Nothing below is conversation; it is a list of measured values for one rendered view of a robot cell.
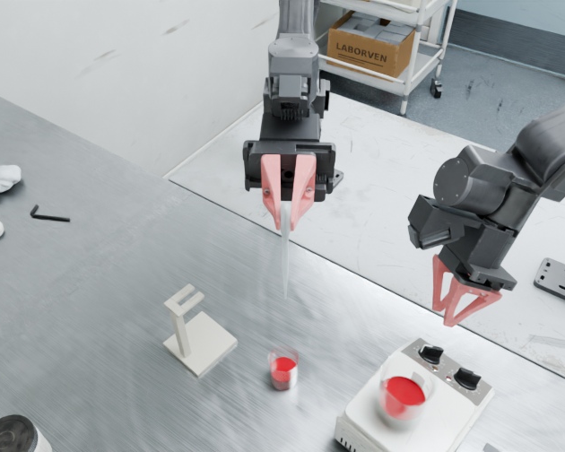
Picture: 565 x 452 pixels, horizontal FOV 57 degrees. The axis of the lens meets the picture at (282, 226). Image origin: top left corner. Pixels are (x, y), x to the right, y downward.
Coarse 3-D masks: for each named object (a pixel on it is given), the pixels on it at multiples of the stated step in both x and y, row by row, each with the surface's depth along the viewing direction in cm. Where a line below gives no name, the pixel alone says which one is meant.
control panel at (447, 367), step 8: (416, 344) 75; (416, 352) 73; (440, 360) 73; (448, 360) 74; (440, 368) 71; (448, 368) 72; (456, 368) 73; (464, 368) 74; (440, 376) 69; (448, 384) 68; (456, 384) 69; (480, 384) 71; (488, 384) 72; (464, 392) 68; (472, 392) 68; (480, 392) 69; (488, 392) 70; (472, 400) 67; (480, 400) 67
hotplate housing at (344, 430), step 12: (492, 396) 72; (480, 408) 67; (336, 420) 66; (348, 420) 64; (336, 432) 67; (348, 432) 64; (360, 432) 63; (348, 444) 66; (360, 444) 64; (372, 444) 62; (456, 444) 63
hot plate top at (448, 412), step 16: (368, 384) 66; (352, 400) 64; (368, 400) 64; (432, 400) 64; (448, 400) 64; (464, 400) 64; (352, 416) 63; (368, 416) 63; (432, 416) 63; (448, 416) 63; (464, 416) 63; (368, 432) 61; (384, 432) 61; (416, 432) 61; (432, 432) 61; (448, 432) 61; (384, 448) 60; (400, 448) 60; (416, 448) 60; (432, 448) 60; (448, 448) 60
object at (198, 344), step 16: (192, 288) 72; (176, 304) 70; (192, 304) 70; (176, 320) 70; (192, 320) 82; (208, 320) 82; (176, 336) 74; (192, 336) 80; (208, 336) 80; (224, 336) 80; (176, 352) 78; (192, 352) 78; (208, 352) 78; (224, 352) 78; (192, 368) 76; (208, 368) 77
